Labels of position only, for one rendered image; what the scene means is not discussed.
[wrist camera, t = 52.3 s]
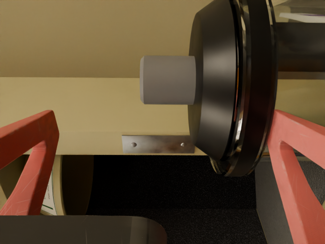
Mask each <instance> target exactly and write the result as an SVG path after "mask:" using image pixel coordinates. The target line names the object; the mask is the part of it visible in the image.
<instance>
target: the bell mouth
mask: <svg viewBox="0 0 325 244"><path fill-rule="evenodd" d="M29 156H30V154H26V156H25V165H26V162H27V160H28V158H29ZM25 165H24V167H25ZM93 170H94V155H57V154H56V155H55V159H54V164H53V168H52V172H51V175H50V179H49V182H48V186H47V189H46V193H45V196H44V200H43V204H42V207H41V211H40V213H42V214H44V215H86V212H87V209H88V205H89V200H90V195H91V189H92V182H93Z"/></svg>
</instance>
